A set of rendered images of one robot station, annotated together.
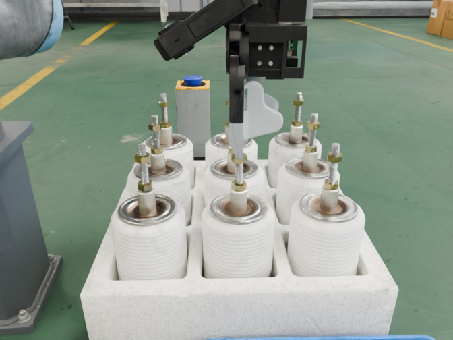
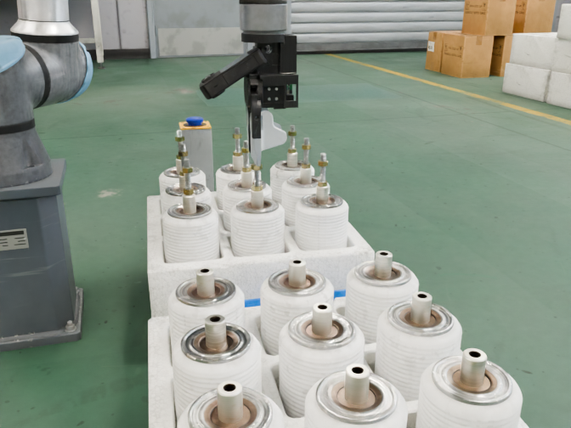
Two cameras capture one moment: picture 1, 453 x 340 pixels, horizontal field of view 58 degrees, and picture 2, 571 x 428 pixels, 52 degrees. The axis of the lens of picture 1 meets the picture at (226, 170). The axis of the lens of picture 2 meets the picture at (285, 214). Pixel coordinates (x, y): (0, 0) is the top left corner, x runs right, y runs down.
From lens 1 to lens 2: 0.53 m
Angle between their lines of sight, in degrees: 11
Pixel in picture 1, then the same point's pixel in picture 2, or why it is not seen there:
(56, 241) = not seen: hidden behind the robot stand
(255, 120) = (268, 137)
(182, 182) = (207, 197)
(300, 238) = (303, 224)
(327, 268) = (325, 244)
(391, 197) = (383, 225)
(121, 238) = (174, 230)
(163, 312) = not seen: hidden behind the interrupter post
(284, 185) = (287, 195)
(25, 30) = (70, 81)
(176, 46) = (215, 89)
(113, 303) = (172, 277)
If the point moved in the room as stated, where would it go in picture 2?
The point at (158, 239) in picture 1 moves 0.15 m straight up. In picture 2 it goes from (202, 228) to (198, 140)
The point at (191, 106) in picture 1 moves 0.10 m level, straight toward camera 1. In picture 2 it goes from (195, 143) to (202, 154)
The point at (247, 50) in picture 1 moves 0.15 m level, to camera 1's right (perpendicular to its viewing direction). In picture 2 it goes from (262, 91) to (353, 87)
